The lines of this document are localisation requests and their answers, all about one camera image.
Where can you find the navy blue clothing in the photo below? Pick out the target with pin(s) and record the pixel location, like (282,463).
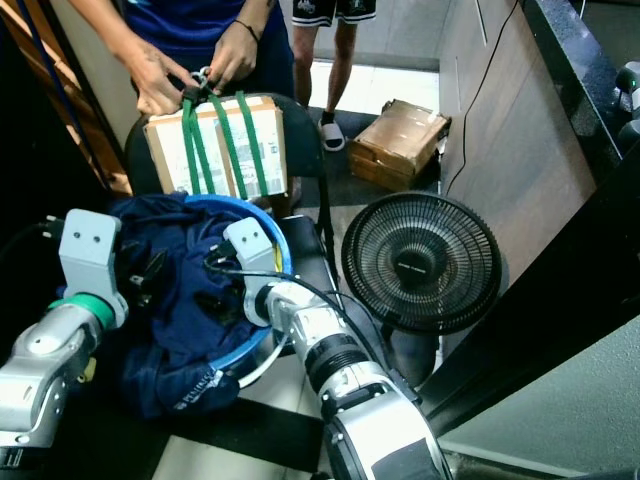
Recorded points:
(175,360)

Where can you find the person's right forearm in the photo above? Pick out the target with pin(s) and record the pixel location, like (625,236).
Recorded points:
(105,20)

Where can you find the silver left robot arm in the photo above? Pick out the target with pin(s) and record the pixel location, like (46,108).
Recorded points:
(40,365)

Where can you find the person's left forearm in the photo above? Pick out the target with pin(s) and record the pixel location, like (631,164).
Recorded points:
(257,8)

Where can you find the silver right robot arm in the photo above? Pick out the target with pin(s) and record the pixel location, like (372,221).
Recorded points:
(360,390)

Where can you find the person's right hand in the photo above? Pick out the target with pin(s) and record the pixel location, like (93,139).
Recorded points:
(165,82)

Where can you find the person's left hand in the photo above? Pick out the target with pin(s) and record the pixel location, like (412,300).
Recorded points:
(236,55)

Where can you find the blue plastic basin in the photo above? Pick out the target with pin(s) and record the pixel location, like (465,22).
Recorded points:
(265,215)

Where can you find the labelled cardboard box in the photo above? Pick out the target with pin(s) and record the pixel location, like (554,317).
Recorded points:
(165,150)

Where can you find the black chair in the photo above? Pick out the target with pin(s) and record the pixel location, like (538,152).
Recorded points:
(305,140)

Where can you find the black and white sandal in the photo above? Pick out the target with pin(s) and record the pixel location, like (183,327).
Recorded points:
(332,132)

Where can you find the black electric fan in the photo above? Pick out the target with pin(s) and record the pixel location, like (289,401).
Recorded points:
(422,262)

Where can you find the brown taped cardboard box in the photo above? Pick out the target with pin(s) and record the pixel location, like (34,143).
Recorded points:
(400,135)

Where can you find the person's blue shirt torso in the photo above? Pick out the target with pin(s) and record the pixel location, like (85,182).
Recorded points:
(185,25)

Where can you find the person's legs in black shorts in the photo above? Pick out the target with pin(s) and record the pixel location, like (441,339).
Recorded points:
(345,50)

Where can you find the brown wooden cabinet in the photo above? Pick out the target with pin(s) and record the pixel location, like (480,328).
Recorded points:
(520,130)

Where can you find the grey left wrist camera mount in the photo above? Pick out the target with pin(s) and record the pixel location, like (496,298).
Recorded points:
(90,250)

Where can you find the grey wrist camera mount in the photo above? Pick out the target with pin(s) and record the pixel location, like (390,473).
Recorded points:
(253,255)
(90,250)

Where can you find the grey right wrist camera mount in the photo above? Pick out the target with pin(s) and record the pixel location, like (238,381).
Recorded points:
(253,255)

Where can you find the brown wooden door frame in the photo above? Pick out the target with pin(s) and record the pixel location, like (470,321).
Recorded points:
(75,110)

